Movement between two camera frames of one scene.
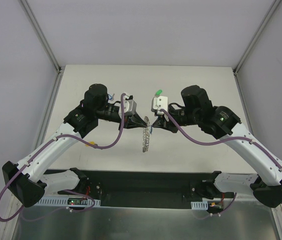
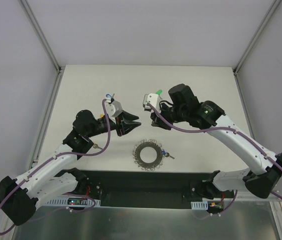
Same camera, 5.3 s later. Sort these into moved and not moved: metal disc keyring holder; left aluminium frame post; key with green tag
Moved: metal disc keyring holder
Not moved: left aluminium frame post; key with green tag
